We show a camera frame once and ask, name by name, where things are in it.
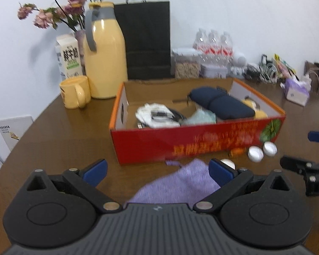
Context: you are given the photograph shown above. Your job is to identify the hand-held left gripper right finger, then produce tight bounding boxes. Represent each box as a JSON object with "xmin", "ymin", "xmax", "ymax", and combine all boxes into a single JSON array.
[{"xmin": 193, "ymin": 158, "xmax": 291, "ymax": 214}]

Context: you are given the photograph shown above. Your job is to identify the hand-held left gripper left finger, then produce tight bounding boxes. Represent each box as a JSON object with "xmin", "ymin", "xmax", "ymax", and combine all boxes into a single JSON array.
[{"xmin": 27, "ymin": 159, "xmax": 123, "ymax": 213}]

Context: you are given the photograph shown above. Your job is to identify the purple knit cloth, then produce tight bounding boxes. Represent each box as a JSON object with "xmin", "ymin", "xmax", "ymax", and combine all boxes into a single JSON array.
[{"xmin": 128, "ymin": 158, "xmax": 222, "ymax": 205}]

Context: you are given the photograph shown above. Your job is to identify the red cardboard box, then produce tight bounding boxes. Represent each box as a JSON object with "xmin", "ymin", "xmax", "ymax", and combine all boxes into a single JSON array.
[{"xmin": 109, "ymin": 78, "xmax": 286, "ymax": 165}]

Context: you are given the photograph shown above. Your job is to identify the white plastic packet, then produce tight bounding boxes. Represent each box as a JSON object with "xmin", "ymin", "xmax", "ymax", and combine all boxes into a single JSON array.
[{"xmin": 135, "ymin": 103, "xmax": 181, "ymax": 129}]

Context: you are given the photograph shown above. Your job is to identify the silver tealight candle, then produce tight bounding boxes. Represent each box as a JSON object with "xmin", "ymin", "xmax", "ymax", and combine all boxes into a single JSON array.
[{"xmin": 220, "ymin": 159, "xmax": 236, "ymax": 170}]

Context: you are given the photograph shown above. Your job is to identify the silver egg-shaped object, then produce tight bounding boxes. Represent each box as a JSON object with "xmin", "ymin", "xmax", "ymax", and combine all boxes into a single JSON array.
[
  {"xmin": 248, "ymin": 146, "xmax": 264, "ymax": 163},
  {"xmin": 263, "ymin": 141, "xmax": 278, "ymax": 157}
]

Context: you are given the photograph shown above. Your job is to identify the purple tissue pack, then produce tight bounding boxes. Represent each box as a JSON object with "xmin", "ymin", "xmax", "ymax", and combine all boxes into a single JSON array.
[{"xmin": 280, "ymin": 78, "xmax": 312, "ymax": 107}]

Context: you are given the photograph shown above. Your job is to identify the pale green packet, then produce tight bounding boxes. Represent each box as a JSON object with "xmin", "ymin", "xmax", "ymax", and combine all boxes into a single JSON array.
[{"xmin": 181, "ymin": 109, "xmax": 217, "ymax": 125}]

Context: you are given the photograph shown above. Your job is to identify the yellow and black toy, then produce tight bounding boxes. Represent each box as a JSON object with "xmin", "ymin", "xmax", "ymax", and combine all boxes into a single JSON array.
[{"xmin": 241, "ymin": 96, "xmax": 268, "ymax": 119}]

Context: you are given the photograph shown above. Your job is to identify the navy fabric pouch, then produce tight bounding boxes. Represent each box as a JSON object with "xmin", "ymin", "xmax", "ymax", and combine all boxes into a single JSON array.
[
  {"xmin": 209, "ymin": 96, "xmax": 256, "ymax": 120},
  {"xmin": 188, "ymin": 86, "xmax": 229, "ymax": 110}
]

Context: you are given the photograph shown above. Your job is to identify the colourful snack packets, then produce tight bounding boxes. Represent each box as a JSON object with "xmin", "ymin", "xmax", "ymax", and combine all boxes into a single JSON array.
[{"xmin": 274, "ymin": 54, "xmax": 298, "ymax": 79}]

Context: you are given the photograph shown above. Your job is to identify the yellow mug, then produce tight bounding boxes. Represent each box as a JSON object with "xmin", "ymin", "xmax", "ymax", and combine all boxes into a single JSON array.
[{"xmin": 59, "ymin": 75, "xmax": 92, "ymax": 109}]

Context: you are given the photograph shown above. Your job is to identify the white booklet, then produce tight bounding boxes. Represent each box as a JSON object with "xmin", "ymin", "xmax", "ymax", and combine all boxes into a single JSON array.
[{"xmin": 0, "ymin": 115, "xmax": 34, "ymax": 152}]

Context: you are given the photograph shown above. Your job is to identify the yellow thermos jug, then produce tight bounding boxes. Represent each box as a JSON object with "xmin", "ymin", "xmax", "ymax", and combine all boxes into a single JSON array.
[{"xmin": 82, "ymin": 2, "xmax": 128, "ymax": 99}]

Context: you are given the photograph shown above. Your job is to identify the white round-headed robot figure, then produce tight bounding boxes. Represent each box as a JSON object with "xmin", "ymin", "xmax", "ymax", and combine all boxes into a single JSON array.
[{"xmin": 229, "ymin": 52, "xmax": 248, "ymax": 79}]

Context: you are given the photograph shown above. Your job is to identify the clear container of seeds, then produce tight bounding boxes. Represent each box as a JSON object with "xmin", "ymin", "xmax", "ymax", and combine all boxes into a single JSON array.
[{"xmin": 172, "ymin": 48, "xmax": 201, "ymax": 79}]

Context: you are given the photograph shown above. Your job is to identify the white milk carton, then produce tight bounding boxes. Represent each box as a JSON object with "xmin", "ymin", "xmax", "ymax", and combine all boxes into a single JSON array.
[{"xmin": 54, "ymin": 34, "xmax": 83, "ymax": 82}]

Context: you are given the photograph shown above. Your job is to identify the glass flower vase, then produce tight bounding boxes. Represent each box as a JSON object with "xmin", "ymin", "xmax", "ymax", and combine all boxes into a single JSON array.
[{"xmin": 74, "ymin": 29, "xmax": 87, "ymax": 75}]

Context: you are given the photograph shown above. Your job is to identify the black paper bag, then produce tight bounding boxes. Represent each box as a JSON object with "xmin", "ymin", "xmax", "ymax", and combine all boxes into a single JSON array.
[{"xmin": 114, "ymin": 0, "xmax": 172, "ymax": 80}]

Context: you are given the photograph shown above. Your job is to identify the dried pink flower bouquet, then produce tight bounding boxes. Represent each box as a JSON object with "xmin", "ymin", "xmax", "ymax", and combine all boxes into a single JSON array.
[{"xmin": 17, "ymin": 0, "xmax": 108, "ymax": 32}]

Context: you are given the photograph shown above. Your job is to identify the tangle of cables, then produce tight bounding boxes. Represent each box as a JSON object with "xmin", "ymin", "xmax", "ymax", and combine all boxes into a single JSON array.
[{"xmin": 243, "ymin": 54, "xmax": 279, "ymax": 84}]

